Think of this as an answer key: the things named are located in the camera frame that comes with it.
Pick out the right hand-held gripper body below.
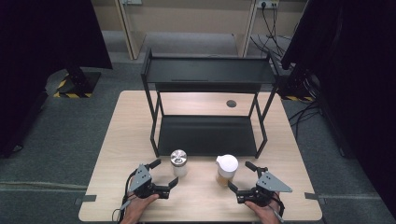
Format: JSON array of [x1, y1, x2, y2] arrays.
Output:
[[236, 170, 293, 208]]

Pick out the glass jar with silver lid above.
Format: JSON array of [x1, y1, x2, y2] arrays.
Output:
[[169, 149, 189, 178]]

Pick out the black curtain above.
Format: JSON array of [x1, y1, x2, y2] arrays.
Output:
[[0, 0, 114, 159], [280, 0, 396, 218]]

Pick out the black metal shelf rack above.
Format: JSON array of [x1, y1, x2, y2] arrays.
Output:
[[140, 48, 281, 159]]

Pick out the white wall power outlet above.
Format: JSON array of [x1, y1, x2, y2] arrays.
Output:
[[257, 0, 280, 9]]

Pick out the black power cables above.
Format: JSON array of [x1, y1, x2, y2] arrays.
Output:
[[249, 2, 294, 59]]

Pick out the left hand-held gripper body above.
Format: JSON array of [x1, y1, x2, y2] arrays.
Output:
[[127, 163, 171, 200]]

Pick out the person's left hand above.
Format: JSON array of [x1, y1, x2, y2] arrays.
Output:
[[120, 192, 161, 224]]

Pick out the left hand-held gripper cable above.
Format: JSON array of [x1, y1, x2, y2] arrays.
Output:
[[111, 174, 138, 224]]

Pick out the black floor cables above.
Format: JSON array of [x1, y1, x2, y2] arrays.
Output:
[[288, 100, 322, 142]]

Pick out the right hand-held gripper cable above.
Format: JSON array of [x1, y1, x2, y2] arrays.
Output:
[[270, 191, 286, 224]]

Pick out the grey tape strip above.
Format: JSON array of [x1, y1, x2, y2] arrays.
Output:
[[74, 194, 98, 206], [304, 191, 329, 206]]

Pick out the hand-held gripper cable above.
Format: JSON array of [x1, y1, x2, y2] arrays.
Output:
[[111, 174, 138, 224], [270, 191, 286, 224]]

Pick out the black stand base striped tape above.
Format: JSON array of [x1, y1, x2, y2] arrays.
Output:
[[53, 65, 103, 99], [276, 66, 316, 103]]

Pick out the person's right hand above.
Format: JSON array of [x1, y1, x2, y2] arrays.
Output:
[[244, 191, 283, 224]]

